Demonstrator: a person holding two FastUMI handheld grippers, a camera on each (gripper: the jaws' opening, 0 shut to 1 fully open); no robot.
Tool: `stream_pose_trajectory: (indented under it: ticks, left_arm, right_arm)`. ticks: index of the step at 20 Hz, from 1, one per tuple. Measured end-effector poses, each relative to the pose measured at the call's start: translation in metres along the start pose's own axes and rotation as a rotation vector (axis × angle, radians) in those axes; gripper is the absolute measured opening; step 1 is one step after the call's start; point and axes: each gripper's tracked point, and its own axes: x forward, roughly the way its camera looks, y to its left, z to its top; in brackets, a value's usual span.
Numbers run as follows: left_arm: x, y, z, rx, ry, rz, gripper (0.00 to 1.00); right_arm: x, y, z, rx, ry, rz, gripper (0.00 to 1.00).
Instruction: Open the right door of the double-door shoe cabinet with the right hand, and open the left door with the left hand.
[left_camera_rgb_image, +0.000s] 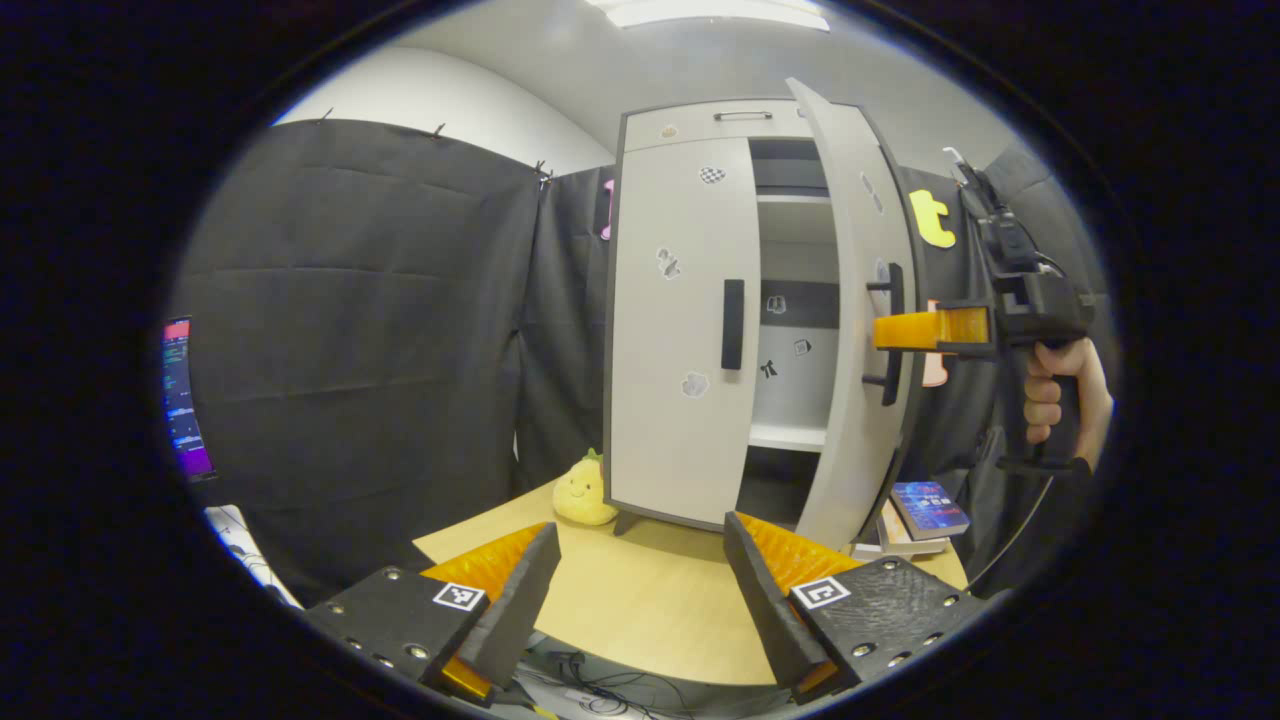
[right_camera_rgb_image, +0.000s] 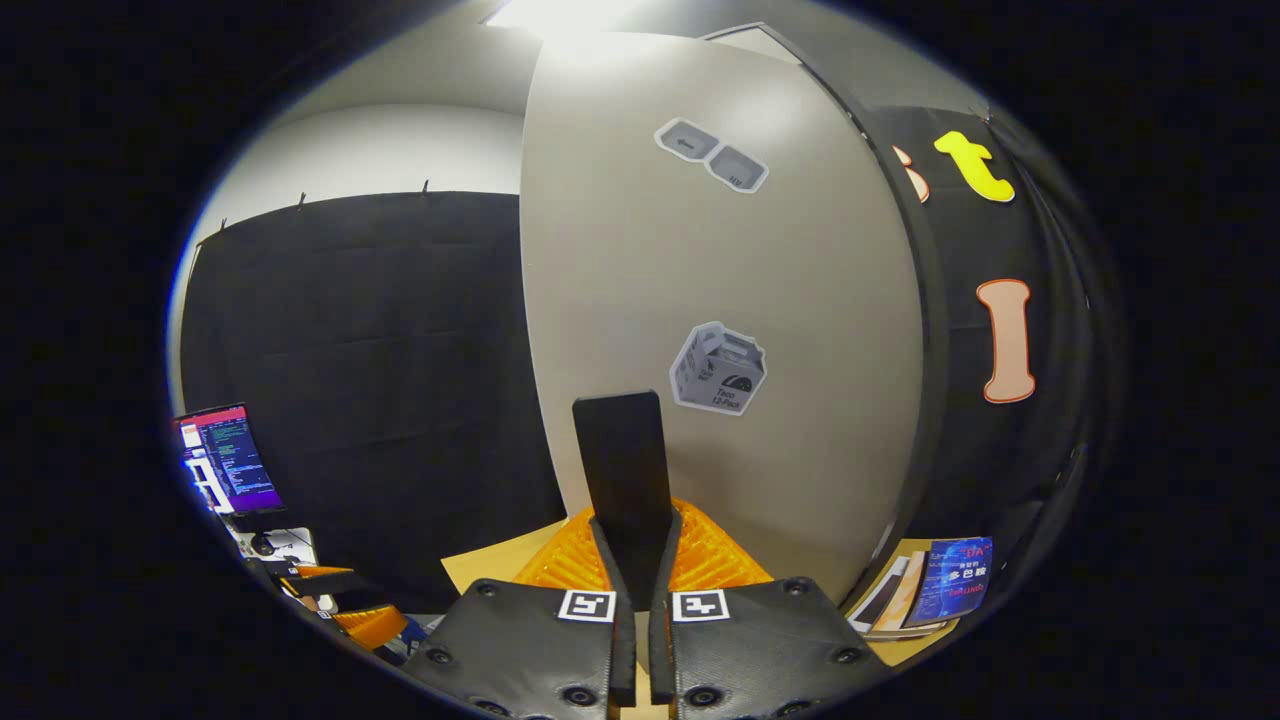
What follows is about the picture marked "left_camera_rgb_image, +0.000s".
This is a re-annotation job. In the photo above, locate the large ceiling light panel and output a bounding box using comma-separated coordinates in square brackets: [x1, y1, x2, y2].
[585, 0, 831, 31]

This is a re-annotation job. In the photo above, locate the blue book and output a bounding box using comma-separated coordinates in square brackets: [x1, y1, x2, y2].
[890, 481, 971, 541]

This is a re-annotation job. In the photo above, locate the grey cabinet door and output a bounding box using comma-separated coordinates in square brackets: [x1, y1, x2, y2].
[607, 135, 763, 531]
[785, 78, 929, 553]

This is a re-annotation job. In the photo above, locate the white flat object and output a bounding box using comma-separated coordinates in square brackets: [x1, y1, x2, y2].
[205, 505, 303, 609]

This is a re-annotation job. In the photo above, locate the yellow plush toy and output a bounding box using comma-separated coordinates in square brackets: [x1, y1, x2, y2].
[552, 448, 619, 527]

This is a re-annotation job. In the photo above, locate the computer monitor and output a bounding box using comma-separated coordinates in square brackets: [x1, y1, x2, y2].
[162, 317, 217, 483]

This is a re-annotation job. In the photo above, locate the thin beige book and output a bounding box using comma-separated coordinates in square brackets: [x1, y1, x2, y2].
[878, 500, 951, 558]

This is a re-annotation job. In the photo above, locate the black backdrop cloth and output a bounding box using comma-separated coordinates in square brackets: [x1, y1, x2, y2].
[170, 118, 1111, 611]

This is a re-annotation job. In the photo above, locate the grey double-door shoe cabinet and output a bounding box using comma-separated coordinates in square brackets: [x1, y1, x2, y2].
[603, 78, 931, 553]

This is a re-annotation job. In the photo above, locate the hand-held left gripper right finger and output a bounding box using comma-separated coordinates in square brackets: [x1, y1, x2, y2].
[722, 511, 988, 706]

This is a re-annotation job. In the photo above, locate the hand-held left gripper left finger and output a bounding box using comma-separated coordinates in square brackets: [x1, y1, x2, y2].
[303, 521, 563, 706]

